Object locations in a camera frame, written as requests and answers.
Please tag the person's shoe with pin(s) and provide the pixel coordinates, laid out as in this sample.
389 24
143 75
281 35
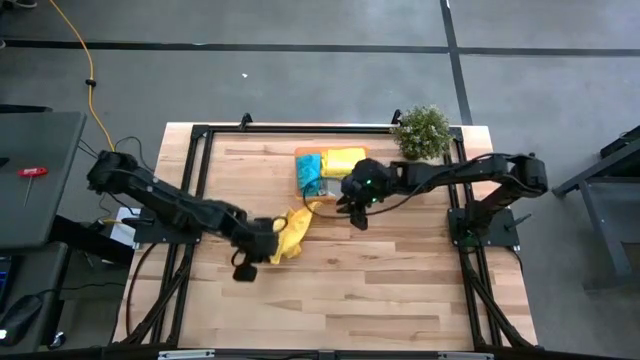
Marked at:
25 3

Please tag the yellow microfiber towel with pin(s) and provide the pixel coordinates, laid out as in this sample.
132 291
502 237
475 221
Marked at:
342 161
295 230

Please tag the potted green plant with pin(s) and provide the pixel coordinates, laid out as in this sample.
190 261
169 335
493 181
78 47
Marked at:
422 132

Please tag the dark metal rack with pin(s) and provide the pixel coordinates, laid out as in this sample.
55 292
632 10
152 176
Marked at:
615 215

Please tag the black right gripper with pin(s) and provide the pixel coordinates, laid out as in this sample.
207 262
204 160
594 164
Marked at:
361 212

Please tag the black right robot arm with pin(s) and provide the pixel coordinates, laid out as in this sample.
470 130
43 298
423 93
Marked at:
480 172

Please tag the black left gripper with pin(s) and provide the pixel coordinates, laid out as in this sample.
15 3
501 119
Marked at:
255 237

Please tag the silver bracket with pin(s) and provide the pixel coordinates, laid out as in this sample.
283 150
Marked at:
185 355
465 356

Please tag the black aluminium table frame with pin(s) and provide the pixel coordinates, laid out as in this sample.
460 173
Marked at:
300 129

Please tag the teal microfiber towel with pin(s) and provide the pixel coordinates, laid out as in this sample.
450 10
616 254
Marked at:
309 172

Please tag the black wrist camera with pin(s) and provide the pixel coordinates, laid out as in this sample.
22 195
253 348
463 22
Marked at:
370 177
245 273

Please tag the grey side desk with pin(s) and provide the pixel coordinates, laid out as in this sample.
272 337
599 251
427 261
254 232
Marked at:
45 145

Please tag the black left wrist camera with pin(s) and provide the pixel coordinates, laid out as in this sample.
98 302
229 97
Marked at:
245 273

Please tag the orange translucent plastic bin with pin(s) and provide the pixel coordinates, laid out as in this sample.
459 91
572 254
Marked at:
300 192

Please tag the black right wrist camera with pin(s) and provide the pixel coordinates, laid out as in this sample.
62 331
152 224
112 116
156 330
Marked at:
370 177

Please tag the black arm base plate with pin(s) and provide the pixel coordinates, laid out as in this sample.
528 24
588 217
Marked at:
150 232
505 235

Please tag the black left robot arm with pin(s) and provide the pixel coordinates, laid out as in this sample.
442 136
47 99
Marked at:
170 202

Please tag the black computer mouse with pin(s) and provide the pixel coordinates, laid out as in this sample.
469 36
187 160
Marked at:
20 315

